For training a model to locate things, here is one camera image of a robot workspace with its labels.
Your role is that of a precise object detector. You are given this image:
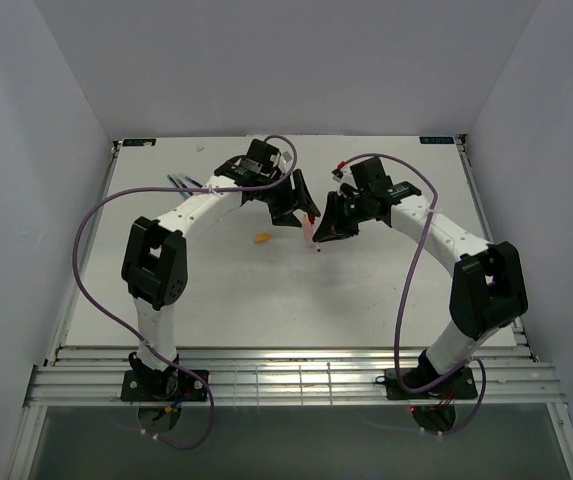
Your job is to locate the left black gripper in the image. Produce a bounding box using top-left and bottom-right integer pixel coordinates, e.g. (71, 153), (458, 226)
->
(257, 169), (320, 228)

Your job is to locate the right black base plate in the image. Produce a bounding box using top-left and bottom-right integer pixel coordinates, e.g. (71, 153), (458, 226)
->
(383, 367), (479, 401)

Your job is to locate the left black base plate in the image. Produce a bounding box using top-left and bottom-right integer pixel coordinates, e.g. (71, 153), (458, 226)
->
(119, 370), (209, 403)

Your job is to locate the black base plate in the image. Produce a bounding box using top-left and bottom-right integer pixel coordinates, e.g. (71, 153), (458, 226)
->
(383, 367), (479, 401)
(119, 370), (209, 403)

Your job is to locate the left blue corner label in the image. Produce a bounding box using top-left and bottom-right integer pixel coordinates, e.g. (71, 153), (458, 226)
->
(121, 138), (157, 148)

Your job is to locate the pink pencil-shaped pen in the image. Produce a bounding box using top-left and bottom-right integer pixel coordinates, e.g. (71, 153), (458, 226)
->
(302, 215), (315, 248)

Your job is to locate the aluminium rail frame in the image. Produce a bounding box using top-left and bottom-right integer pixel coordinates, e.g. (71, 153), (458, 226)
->
(8, 133), (573, 480)

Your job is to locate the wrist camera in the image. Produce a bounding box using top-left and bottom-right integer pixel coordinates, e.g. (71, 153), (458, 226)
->
(244, 139), (281, 173)
(350, 156), (392, 193)

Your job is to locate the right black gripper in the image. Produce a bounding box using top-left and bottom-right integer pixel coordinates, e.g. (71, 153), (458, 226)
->
(313, 191), (370, 243)

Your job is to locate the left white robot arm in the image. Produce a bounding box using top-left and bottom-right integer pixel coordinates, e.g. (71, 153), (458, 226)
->
(121, 156), (321, 400)

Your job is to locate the yellow-orange pen cap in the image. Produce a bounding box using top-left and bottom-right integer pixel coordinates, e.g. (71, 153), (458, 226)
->
(253, 232), (271, 244)

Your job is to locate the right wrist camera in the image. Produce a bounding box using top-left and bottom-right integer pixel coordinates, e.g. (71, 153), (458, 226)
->
(350, 156), (392, 193)

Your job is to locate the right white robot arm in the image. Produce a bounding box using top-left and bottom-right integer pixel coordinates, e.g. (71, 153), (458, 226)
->
(313, 182), (528, 397)

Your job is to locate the blue corner label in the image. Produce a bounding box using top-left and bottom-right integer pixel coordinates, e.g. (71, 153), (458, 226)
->
(121, 138), (157, 148)
(419, 136), (455, 145)

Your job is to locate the right blue corner label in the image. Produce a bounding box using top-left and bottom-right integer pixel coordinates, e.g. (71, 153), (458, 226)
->
(419, 136), (455, 145)

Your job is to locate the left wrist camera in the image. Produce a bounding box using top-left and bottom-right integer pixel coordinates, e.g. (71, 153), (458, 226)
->
(244, 139), (281, 173)

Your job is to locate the blue pens cluster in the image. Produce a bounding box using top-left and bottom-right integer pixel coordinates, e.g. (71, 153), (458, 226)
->
(167, 173), (203, 189)

